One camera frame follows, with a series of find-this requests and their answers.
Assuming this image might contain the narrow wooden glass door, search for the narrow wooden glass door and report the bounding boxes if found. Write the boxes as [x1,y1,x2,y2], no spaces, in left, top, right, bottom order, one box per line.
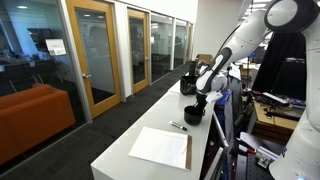
[126,7,151,95]

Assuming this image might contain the red handled tool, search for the red handled tool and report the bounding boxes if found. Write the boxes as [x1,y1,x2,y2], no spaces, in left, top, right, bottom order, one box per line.
[235,137,258,155]

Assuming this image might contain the black cup with handle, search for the black cup with handle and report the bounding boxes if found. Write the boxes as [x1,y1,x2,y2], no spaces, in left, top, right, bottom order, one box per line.
[183,105,206,127]

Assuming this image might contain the wooden desk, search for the wooden desk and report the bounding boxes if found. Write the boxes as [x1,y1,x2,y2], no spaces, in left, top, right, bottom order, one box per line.
[251,99,298,138]

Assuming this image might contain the white notepad with brown backing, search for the white notepad with brown backing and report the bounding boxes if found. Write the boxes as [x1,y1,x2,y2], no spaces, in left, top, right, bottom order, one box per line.
[128,126,193,171]

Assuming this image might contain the cardboard box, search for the cardboard box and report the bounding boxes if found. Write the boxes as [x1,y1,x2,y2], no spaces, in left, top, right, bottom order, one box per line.
[195,53,215,70]

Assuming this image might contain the black bottle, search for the black bottle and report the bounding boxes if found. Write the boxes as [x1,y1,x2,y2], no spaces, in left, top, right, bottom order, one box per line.
[188,60,198,77]

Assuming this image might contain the black marker pen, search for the black marker pen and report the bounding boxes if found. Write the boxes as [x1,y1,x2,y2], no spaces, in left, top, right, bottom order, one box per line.
[169,120,189,132]

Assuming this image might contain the grey power strip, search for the grey power strip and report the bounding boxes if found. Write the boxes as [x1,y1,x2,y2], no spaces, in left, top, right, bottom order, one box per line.
[261,91,290,108]

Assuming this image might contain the black curtain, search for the black curtain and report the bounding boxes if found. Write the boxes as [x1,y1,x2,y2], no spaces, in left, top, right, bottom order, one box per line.
[251,31,308,102]

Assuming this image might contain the blue machine box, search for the blue machine box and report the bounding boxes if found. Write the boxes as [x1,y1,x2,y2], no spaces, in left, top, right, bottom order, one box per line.
[213,89,235,148]

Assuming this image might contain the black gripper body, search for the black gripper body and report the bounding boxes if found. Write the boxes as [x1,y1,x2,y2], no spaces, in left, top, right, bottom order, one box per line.
[195,92,224,108]

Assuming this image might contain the white sign behind glass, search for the white sign behind glass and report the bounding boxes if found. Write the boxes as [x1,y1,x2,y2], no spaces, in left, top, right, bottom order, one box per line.
[45,38,68,57]

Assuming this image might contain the large wooden glass door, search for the large wooden glass door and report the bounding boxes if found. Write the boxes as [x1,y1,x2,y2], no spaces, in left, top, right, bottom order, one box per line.
[65,0,123,120]

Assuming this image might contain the orange sofa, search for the orange sofa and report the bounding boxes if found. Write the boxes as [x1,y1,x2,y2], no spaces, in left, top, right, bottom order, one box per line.
[0,83,77,166]

